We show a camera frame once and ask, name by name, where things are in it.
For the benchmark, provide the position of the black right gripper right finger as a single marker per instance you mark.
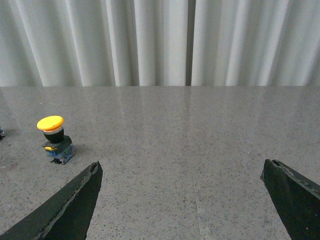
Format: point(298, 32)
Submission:
point(296, 199)

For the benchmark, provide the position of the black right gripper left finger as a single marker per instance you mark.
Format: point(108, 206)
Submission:
point(66, 215)

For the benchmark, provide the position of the yellow mushroom push button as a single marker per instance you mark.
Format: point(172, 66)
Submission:
point(59, 146)

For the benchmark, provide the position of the small dark object at edge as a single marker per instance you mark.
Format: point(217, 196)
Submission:
point(2, 133)

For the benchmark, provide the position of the white pleated curtain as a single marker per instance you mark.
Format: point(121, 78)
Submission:
point(83, 43)

